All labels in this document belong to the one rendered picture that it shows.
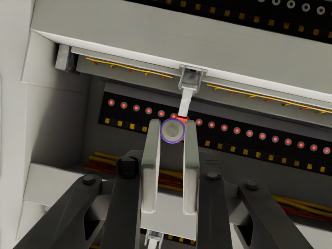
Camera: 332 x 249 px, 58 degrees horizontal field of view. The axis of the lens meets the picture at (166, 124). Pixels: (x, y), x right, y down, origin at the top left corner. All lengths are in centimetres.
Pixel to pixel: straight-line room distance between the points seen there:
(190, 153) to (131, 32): 16
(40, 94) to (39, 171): 9
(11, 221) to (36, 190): 6
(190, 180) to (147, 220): 21
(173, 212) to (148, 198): 20
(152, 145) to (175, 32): 15
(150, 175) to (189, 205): 3
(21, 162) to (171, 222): 18
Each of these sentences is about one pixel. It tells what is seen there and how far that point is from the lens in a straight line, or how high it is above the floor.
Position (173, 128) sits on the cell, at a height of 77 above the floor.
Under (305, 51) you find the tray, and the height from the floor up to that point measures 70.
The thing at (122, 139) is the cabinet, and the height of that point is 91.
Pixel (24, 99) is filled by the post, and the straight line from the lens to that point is 34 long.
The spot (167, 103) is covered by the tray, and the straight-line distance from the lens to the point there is 47.
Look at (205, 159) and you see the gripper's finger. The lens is 18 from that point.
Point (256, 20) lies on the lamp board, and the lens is 45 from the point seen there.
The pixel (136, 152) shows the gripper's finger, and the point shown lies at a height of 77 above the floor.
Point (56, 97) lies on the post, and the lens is 41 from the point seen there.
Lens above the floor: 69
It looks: 20 degrees up
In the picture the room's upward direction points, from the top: 168 degrees counter-clockwise
